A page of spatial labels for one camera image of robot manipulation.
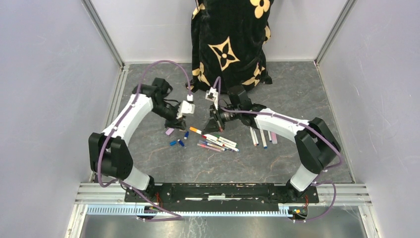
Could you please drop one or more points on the pink pen clear cap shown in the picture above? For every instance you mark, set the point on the pink pen clear cap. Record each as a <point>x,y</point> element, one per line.
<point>209,147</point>

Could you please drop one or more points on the blue long nib marker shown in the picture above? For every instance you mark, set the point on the blue long nib marker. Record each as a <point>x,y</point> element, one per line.
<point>226,147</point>

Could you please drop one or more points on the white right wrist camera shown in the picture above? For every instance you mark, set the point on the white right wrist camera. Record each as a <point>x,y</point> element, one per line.
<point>212,95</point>

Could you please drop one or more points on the pink highlighter cap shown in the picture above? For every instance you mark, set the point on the pink highlighter cap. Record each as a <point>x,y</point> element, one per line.
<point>169,131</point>

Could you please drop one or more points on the black floral plush blanket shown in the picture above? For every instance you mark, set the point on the black floral plush blanket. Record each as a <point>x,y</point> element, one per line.
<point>227,43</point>

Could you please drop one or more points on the aluminium frame rail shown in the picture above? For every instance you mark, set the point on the aluminium frame rail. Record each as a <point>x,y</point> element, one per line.
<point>116,200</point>

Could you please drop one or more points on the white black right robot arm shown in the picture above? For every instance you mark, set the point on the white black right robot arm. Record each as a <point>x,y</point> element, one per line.
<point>316,145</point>

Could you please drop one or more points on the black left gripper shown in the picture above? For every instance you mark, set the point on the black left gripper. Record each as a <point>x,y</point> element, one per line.
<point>179,124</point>

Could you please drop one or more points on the orange cap marker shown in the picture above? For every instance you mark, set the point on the orange cap marker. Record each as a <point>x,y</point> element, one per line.
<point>193,129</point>

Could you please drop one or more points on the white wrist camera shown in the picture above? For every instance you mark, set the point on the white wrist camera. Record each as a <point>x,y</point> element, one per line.
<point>186,107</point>
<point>212,95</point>

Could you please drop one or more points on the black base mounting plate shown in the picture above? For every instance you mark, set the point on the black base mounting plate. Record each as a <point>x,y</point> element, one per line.
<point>228,197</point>

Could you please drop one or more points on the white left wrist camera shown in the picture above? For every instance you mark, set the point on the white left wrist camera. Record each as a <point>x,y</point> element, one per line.
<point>186,107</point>

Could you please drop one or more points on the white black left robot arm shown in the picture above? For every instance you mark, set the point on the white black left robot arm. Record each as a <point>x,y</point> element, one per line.
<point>108,150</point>

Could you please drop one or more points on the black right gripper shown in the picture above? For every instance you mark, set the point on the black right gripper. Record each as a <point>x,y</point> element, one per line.
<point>214,126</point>

